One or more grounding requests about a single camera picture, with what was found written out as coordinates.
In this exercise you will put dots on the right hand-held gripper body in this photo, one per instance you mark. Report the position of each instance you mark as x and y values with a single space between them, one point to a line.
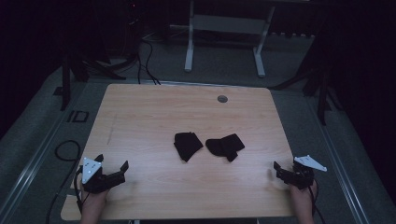
301 174

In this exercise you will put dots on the black cloth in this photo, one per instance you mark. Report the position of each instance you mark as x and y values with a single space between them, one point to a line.
224 145
187 146

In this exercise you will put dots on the black metal stand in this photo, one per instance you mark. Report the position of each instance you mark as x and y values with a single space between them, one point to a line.
322 93
66 84

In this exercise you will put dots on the silver floor rail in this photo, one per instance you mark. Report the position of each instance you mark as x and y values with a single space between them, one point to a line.
31 168
339 168

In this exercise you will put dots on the grey round table grommet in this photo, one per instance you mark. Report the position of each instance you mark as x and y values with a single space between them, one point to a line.
222 99

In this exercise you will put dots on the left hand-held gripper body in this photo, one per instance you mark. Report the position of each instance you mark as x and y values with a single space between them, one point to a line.
99 182

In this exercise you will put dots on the black rectangular floor bracket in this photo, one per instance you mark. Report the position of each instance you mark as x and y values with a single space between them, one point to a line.
77 116

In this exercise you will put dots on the person's right hand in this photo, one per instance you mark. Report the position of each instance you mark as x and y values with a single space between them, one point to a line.
302 197

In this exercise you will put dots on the person's left hand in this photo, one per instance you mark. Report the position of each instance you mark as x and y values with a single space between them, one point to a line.
93 202

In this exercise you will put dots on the white metal desk frame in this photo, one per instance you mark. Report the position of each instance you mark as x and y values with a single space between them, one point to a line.
229 24

